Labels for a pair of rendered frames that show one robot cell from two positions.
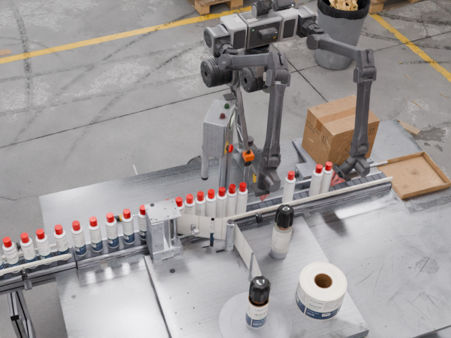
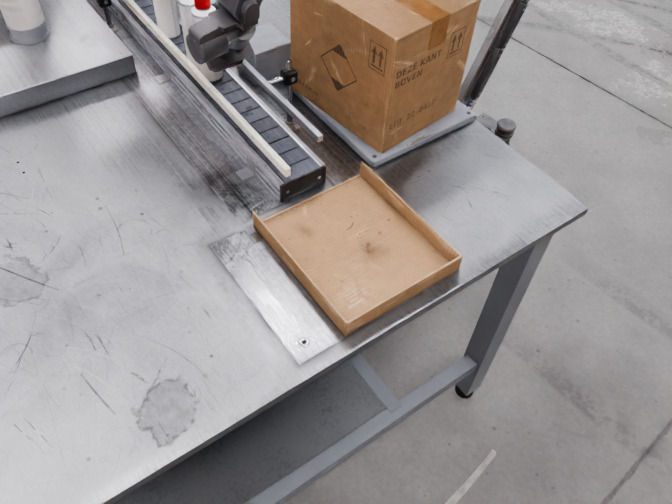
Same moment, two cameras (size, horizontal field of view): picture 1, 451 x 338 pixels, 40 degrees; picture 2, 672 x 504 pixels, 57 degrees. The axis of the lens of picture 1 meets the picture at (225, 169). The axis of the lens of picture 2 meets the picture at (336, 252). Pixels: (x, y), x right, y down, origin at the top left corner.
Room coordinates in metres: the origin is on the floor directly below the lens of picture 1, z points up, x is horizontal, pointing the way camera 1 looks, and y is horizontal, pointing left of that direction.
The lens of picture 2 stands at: (2.18, -1.73, 1.73)
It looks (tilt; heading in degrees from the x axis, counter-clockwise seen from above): 50 degrees down; 74
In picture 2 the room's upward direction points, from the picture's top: 4 degrees clockwise
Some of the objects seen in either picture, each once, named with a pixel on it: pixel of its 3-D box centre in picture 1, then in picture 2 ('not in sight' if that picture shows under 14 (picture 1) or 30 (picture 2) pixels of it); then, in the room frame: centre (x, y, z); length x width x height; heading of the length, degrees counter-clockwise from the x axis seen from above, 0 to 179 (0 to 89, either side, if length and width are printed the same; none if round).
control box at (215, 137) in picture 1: (219, 129); not in sight; (2.08, 0.04, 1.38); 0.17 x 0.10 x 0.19; 167
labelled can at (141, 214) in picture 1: (143, 222); not in sight; (1.86, 0.36, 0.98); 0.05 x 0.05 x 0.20
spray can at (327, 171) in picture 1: (325, 178); (206, 35); (2.22, -0.51, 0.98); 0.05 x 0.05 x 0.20
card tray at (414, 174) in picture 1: (413, 174); (354, 240); (2.43, -1.01, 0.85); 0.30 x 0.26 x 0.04; 112
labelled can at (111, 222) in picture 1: (111, 230); not in sight; (1.80, 0.50, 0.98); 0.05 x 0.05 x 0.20
